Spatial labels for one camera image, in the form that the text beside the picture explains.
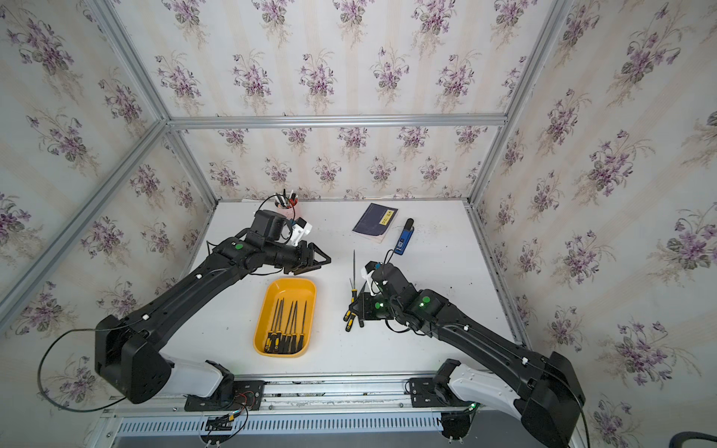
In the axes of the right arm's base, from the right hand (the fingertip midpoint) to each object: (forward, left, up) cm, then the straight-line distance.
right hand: (354, 309), depth 74 cm
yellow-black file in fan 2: (+2, -2, -14) cm, 14 cm away
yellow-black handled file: (-5, +25, -13) cm, 29 cm away
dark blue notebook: (+43, -7, -14) cm, 46 cm away
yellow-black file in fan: (+1, +2, -14) cm, 14 cm away
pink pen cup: (+40, +26, -2) cm, 48 cm away
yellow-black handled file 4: (-6, +18, -13) cm, 23 cm away
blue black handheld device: (+34, -18, -13) cm, 41 cm away
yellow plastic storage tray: (+3, +22, -15) cm, 27 cm away
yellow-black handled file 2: (-2, +23, -14) cm, 27 cm away
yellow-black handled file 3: (-3, +21, -14) cm, 26 cm away
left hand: (+9, +7, +8) cm, 14 cm away
